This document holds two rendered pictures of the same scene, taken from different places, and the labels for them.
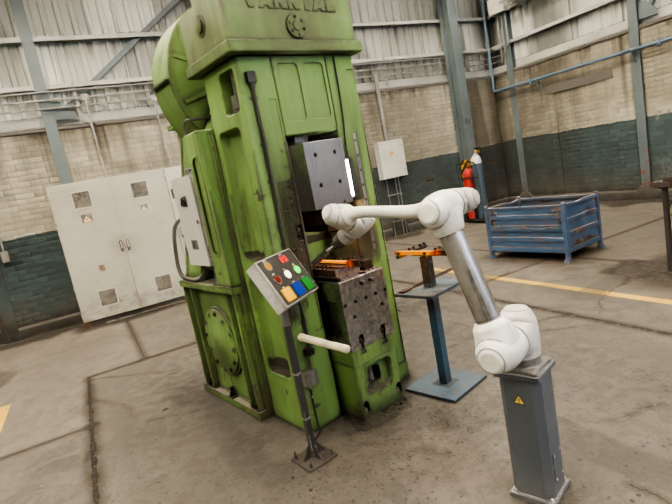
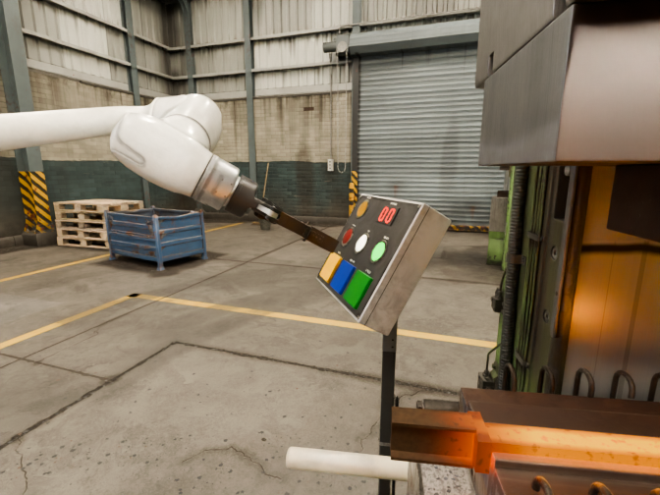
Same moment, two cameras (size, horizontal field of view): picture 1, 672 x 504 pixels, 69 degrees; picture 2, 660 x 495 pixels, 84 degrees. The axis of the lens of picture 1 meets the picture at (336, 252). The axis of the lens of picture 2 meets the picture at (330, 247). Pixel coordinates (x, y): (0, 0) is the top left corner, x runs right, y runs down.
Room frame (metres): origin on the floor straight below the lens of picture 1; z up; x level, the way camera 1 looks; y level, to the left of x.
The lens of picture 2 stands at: (3.14, -0.41, 1.26)
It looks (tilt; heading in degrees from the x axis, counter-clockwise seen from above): 12 degrees down; 135
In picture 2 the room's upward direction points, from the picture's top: straight up
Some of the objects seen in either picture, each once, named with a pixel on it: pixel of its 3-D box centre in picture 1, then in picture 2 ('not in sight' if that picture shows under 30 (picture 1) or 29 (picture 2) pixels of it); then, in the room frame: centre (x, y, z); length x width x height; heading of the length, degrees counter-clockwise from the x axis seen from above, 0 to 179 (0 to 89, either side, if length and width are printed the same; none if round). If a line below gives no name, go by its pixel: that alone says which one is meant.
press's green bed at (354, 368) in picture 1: (352, 367); not in sight; (3.22, 0.04, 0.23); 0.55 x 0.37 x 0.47; 37
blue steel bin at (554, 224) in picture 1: (541, 226); not in sight; (6.33, -2.70, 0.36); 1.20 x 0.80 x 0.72; 32
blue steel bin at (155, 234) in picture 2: not in sight; (156, 235); (-2.34, 1.50, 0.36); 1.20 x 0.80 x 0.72; 14
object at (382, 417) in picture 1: (378, 412); not in sight; (2.97, -0.08, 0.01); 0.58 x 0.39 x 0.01; 127
